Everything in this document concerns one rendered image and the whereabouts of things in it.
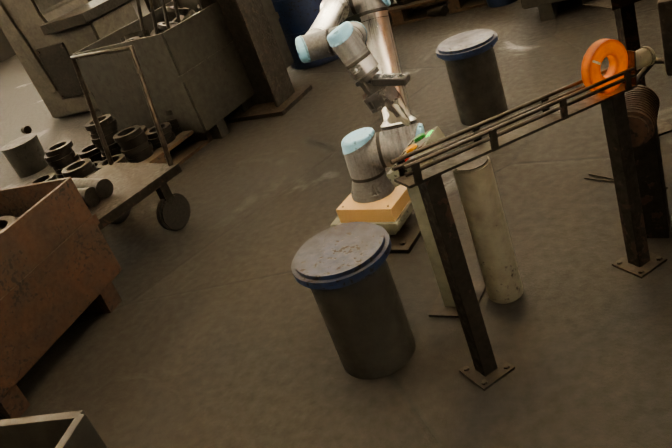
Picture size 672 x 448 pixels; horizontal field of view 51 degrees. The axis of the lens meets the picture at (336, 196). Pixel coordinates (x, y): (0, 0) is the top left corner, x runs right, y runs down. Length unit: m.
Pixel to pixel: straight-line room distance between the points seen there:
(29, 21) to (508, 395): 6.09
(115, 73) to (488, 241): 3.42
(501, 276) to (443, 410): 0.50
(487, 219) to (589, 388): 0.58
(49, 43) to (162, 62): 2.65
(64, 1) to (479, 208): 5.82
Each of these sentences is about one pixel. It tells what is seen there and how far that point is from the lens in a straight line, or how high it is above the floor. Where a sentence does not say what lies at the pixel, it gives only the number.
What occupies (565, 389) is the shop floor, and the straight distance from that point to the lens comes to 2.13.
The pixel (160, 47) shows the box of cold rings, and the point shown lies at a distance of 4.75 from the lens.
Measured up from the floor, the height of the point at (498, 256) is 0.19.
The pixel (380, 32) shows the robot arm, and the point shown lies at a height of 0.81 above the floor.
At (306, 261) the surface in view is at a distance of 2.18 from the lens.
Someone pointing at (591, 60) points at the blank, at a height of 0.75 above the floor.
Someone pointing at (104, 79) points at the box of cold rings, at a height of 0.60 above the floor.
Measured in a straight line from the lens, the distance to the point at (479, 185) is 2.21.
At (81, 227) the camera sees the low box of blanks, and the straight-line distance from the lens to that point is 3.29.
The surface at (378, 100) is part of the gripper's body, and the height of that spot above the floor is 0.76.
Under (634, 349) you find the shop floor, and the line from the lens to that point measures 2.22.
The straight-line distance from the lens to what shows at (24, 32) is 7.46.
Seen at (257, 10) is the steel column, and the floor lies 0.68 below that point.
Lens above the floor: 1.49
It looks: 25 degrees down
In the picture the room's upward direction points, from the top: 20 degrees counter-clockwise
